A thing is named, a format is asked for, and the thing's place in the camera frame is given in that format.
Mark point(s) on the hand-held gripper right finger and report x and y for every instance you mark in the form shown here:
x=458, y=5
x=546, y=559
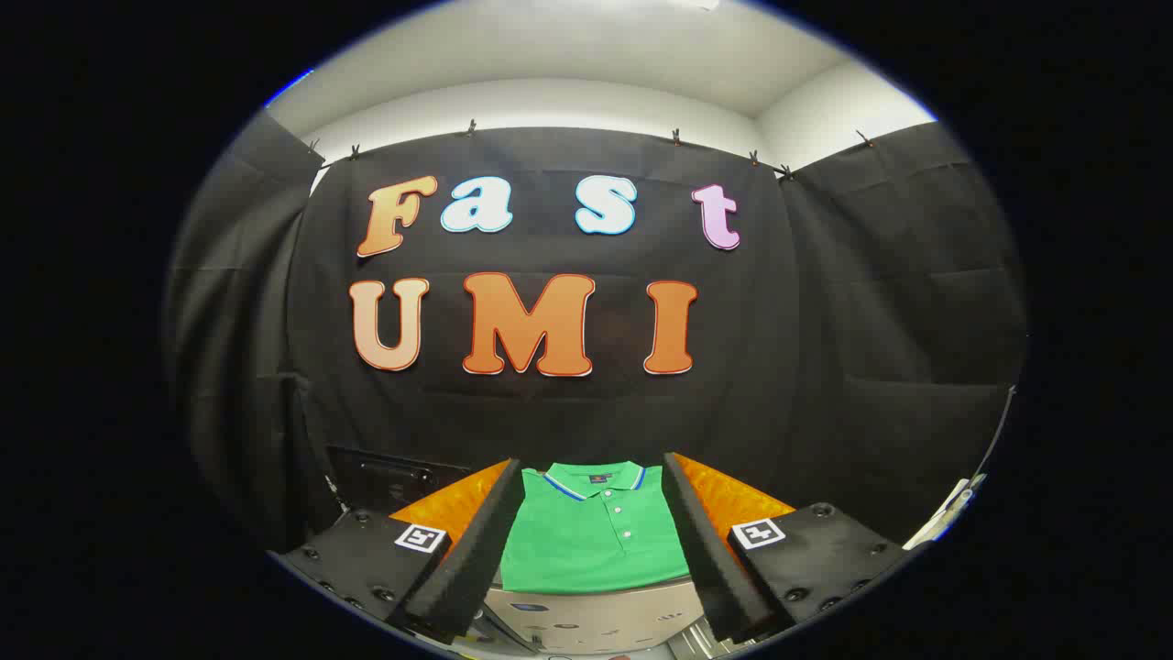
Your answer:
x=719, y=573

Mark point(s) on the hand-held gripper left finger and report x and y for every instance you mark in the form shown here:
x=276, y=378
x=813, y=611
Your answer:
x=463, y=568

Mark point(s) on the dark glass washing machine lid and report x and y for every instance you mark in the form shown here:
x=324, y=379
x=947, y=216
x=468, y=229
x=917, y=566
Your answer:
x=403, y=469

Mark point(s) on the green polo shirt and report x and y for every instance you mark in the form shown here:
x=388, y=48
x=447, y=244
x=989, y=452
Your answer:
x=586, y=541

